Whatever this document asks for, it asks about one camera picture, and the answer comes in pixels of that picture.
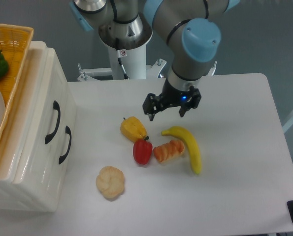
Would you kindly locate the white drawer cabinet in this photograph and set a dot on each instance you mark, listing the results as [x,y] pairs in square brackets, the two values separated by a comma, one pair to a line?
[14,196]

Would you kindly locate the yellow bell pepper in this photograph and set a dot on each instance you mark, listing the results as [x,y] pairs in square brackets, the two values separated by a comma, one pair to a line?
[133,129]

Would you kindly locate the black drawer handle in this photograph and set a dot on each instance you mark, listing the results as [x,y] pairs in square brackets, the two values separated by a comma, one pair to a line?
[55,122]
[66,145]

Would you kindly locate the orange croissant bread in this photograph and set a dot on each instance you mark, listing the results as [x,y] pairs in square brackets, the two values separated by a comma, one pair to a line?
[169,151]

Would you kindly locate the round beige bread roll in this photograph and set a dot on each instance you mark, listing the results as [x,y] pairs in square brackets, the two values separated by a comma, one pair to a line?
[110,182]

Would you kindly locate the red bell pepper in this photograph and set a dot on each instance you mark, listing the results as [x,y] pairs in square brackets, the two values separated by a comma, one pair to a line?
[142,150]

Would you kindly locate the yellow woven basket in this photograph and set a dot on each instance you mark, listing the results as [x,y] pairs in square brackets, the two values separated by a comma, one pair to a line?
[14,43]

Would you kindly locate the black bottom drawer handle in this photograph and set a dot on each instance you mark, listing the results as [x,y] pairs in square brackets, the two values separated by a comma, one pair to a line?
[66,145]

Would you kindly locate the black top drawer handle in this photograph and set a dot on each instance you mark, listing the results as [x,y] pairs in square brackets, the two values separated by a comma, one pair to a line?
[55,122]

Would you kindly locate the yellow banana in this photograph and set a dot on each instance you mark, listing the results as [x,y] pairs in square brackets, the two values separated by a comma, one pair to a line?
[190,141]

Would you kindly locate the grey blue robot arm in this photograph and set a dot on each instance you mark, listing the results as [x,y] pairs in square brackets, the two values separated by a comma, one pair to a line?
[184,25]

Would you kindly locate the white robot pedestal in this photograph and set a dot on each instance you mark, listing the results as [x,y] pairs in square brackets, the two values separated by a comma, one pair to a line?
[126,44]

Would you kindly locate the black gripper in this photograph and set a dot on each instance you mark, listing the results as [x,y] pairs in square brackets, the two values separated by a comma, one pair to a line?
[171,97]

